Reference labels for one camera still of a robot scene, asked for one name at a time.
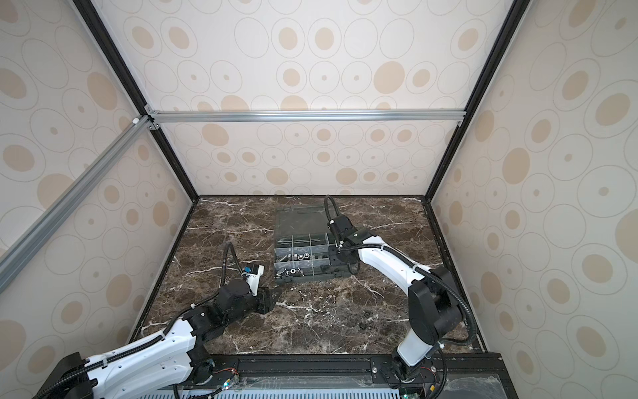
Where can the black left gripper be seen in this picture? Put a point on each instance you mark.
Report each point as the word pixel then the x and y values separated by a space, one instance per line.
pixel 267 299

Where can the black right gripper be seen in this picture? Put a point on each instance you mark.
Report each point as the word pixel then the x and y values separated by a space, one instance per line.
pixel 341 253

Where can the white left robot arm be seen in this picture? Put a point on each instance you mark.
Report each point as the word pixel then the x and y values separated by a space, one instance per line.
pixel 176 355

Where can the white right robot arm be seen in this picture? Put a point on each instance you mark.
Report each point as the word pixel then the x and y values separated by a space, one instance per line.
pixel 435 307

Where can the clear grey compartment organizer box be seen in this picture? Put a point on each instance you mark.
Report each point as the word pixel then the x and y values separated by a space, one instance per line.
pixel 302 241

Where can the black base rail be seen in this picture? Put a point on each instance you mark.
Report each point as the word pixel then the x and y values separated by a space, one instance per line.
pixel 433 374

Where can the horizontal aluminium frame bar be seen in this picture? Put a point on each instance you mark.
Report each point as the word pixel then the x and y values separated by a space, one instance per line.
pixel 308 116

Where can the diagonal aluminium frame bar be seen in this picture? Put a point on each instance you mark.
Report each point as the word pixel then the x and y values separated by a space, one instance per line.
pixel 28 245

